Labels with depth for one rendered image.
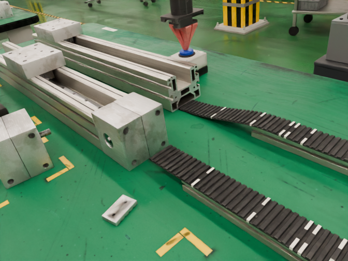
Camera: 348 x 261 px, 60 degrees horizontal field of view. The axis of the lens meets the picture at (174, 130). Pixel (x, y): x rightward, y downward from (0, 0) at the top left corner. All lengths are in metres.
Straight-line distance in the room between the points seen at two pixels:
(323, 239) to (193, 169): 0.20
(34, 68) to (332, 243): 0.75
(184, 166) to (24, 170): 0.30
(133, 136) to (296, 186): 0.28
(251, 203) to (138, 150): 0.23
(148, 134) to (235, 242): 0.24
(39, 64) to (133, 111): 0.39
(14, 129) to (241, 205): 0.41
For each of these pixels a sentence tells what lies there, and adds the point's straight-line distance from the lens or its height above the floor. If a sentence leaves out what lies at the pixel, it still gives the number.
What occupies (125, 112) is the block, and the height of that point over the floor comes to 0.87.
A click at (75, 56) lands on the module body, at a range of 1.05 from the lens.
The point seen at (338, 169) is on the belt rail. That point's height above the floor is 0.79.
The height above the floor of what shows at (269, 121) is 0.81.
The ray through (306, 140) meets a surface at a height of 0.81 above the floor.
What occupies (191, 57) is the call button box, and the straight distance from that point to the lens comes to 0.85.
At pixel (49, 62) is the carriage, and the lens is 0.88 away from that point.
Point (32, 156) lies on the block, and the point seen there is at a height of 0.82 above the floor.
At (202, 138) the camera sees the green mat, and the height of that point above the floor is 0.78.
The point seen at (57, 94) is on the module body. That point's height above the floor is 0.86.
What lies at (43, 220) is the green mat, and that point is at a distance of 0.54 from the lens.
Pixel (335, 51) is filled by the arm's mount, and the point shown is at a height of 0.81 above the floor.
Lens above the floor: 1.14
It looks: 33 degrees down
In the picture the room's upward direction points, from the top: 9 degrees counter-clockwise
